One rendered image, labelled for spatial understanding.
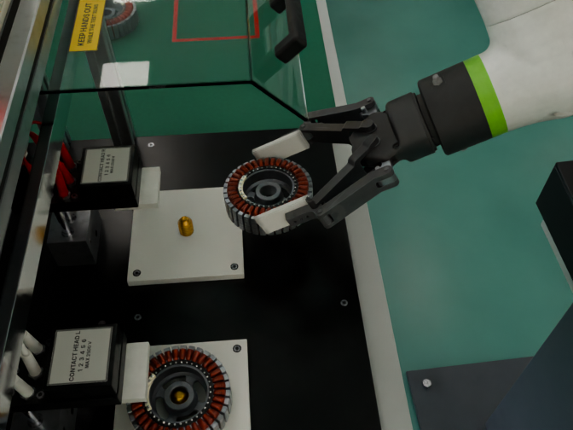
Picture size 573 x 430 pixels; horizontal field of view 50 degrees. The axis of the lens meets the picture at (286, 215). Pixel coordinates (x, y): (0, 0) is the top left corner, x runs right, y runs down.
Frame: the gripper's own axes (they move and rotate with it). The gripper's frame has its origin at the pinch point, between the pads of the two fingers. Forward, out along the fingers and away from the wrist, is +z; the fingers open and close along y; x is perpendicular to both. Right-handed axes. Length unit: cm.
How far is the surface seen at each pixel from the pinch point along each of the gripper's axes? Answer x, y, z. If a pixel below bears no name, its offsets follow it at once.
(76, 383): 10.6, -26.9, 16.0
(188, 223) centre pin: -1.1, 0.5, 13.2
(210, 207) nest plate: -4.0, 5.1, 11.6
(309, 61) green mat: -11.7, 40.5, -3.5
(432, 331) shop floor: -95, 30, 1
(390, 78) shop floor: -89, 130, -8
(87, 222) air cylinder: 6.3, -0.1, 23.6
